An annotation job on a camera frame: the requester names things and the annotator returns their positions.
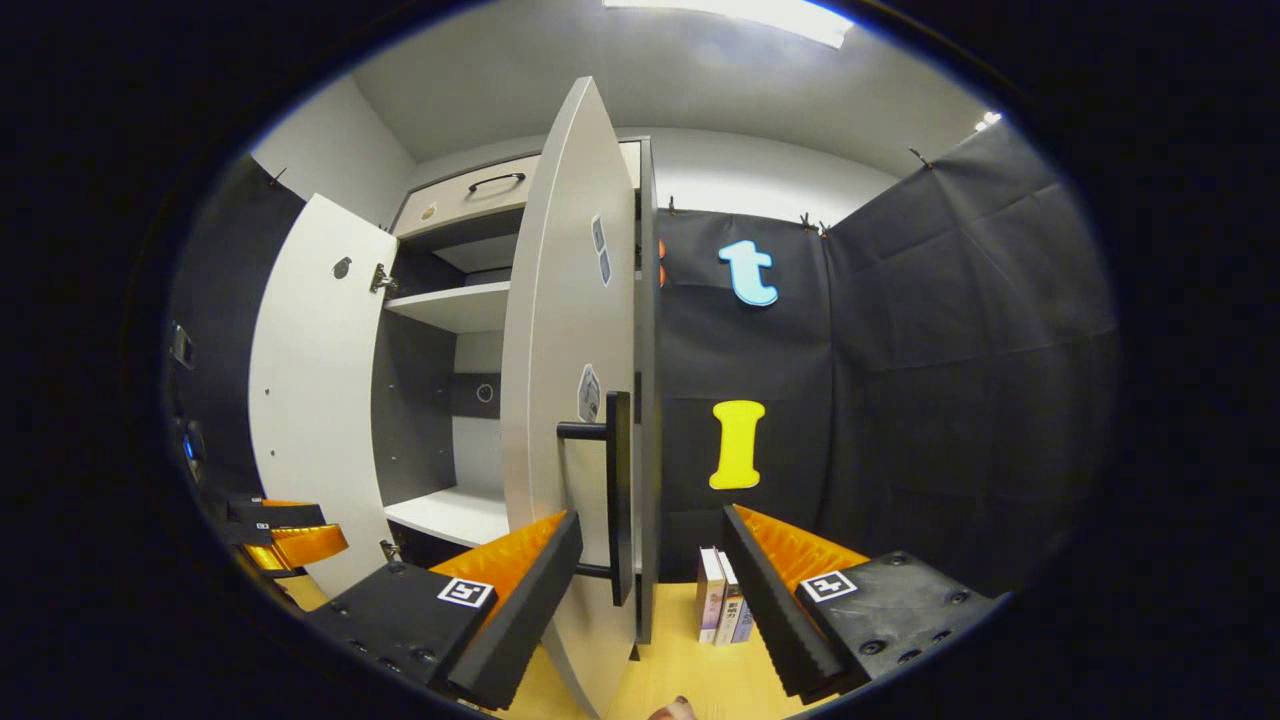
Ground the long ceiling light panel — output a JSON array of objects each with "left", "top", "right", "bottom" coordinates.
[{"left": 603, "top": 0, "right": 856, "bottom": 49}]

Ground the black backdrop cloth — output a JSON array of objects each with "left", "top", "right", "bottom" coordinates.
[{"left": 655, "top": 120, "right": 1119, "bottom": 601}]

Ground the white and grey cabinet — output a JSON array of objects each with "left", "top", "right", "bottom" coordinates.
[{"left": 372, "top": 135, "right": 661, "bottom": 661}]

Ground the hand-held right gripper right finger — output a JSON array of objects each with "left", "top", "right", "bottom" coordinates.
[{"left": 722, "top": 503, "right": 1001, "bottom": 704}]

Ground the black door handle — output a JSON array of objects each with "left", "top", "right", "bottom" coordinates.
[{"left": 557, "top": 391, "right": 634, "bottom": 608}]

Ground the white cabinet shelf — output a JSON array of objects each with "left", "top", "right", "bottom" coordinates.
[{"left": 385, "top": 280, "right": 513, "bottom": 335}]

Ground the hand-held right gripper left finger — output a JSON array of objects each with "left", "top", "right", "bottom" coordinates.
[{"left": 305, "top": 510, "right": 584, "bottom": 711}]

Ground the pink spine book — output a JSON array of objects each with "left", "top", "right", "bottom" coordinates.
[{"left": 714, "top": 552, "right": 746, "bottom": 646}]

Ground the white cabinet door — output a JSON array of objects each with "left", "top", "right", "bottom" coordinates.
[
  {"left": 248, "top": 193, "right": 401, "bottom": 599},
  {"left": 500, "top": 77, "right": 641, "bottom": 719}
]

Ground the beige cabinet drawer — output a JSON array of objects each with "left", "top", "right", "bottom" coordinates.
[{"left": 393, "top": 140, "right": 641, "bottom": 241}]

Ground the white spine book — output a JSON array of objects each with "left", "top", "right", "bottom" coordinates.
[{"left": 697, "top": 546, "right": 727, "bottom": 644}]

